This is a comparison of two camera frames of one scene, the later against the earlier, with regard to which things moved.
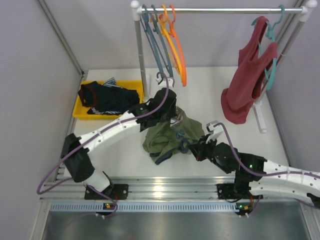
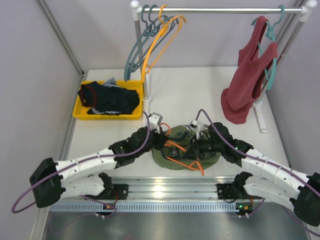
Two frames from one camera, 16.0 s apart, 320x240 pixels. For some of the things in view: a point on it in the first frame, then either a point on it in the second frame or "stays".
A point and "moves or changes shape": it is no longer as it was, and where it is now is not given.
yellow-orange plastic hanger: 164,26 → 164,25
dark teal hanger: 156,26 → 151,36
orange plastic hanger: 172,32 → 190,167
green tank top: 172,137 moves or changes shape
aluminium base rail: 140,188 stays
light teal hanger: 270,34 stays
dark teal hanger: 152,43 → 146,27
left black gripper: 171,113 → 158,139
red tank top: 236,99 stays
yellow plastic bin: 79,112 stays
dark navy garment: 109,97 stays
